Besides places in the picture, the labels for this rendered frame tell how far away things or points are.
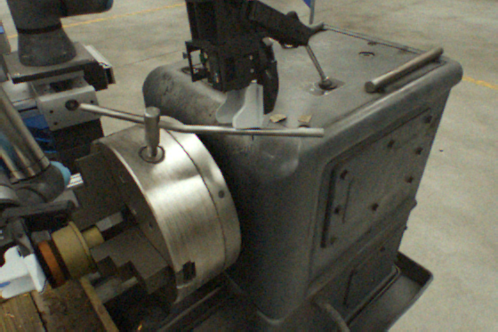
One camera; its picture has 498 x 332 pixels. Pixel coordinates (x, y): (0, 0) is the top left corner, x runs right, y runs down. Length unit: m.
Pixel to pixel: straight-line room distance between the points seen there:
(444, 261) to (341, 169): 1.62
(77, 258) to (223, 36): 0.40
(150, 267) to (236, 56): 0.34
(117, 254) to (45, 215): 0.17
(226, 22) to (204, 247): 0.33
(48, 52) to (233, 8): 0.82
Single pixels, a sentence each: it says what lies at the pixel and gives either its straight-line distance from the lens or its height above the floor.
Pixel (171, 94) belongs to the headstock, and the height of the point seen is 1.23.
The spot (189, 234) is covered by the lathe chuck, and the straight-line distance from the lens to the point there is 0.57.
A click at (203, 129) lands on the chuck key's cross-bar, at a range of 0.52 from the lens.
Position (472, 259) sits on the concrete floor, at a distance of 2.32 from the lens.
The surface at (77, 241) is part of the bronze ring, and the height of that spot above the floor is 1.12.
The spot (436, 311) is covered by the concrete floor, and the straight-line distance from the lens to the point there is 2.03.
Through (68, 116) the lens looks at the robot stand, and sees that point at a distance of 1.13.
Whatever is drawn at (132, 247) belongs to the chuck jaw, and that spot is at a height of 1.10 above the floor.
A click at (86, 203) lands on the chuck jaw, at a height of 1.15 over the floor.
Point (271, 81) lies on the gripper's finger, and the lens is 0.46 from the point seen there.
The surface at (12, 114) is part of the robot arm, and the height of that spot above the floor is 1.17.
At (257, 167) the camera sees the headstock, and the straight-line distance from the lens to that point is 0.57.
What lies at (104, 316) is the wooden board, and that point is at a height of 0.90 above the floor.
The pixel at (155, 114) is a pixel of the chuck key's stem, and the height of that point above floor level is 1.31.
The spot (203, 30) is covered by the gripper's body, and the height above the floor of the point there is 1.43.
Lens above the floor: 1.56
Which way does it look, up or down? 34 degrees down
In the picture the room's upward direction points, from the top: straight up
